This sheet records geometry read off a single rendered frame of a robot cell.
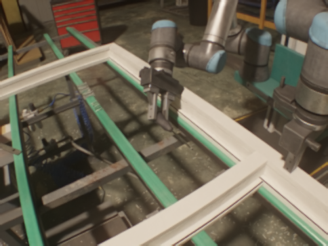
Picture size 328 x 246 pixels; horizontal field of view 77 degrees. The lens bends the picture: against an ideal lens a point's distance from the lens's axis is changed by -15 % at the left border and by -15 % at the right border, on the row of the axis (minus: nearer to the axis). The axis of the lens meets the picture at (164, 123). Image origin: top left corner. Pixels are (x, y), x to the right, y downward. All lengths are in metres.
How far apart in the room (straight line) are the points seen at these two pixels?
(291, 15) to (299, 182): 0.38
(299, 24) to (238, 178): 0.37
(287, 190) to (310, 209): 0.07
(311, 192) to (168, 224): 0.33
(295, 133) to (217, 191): 0.21
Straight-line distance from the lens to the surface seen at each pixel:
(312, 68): 0.44
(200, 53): 0.85
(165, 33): 0.81
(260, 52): 1.35
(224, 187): 0.54
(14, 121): 1.07
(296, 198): 0.63
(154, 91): 0.72
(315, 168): 1.58
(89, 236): 0.91
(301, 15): 0.57
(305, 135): 0.48
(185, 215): 0.49
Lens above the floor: 1.37
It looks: 38 degrees down
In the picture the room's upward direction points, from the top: 4 degrees counter-clockwise
